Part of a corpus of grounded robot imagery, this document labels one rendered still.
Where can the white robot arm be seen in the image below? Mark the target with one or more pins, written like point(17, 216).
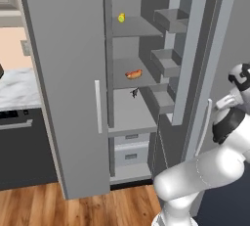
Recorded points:
point(201, 171)

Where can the hot dog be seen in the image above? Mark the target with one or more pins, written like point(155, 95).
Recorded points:
point(133, 74)

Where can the grey door bin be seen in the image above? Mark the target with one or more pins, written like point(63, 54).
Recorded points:
point(162, 101)
point(171, 21)
point(166, 63)

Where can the closed grey fridge door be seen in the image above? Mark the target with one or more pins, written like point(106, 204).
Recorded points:
point(65, 73)

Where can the open grey fridge door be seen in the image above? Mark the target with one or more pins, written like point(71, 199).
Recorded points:
point(192, 57)

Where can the yellow green round food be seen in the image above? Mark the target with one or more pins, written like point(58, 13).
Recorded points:
point(121, 17)

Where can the grey fridge body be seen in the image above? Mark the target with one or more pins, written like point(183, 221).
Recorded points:
point(130, 112)

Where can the small dark grey object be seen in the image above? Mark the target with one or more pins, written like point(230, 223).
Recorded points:
point(134, 92)

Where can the small grey fridge drawer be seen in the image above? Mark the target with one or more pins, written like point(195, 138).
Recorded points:
point(131, 136)

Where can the large grey fridge drawer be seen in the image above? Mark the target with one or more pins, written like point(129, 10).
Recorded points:
point(131, 155)

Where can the dark grey dishwasher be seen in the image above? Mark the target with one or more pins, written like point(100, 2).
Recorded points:
point(26, 158)

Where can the dark object on worktop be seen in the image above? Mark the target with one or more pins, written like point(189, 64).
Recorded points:
point(1, 72)

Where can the grey wall socket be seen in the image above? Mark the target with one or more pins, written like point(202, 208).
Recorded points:
point(25, 47)

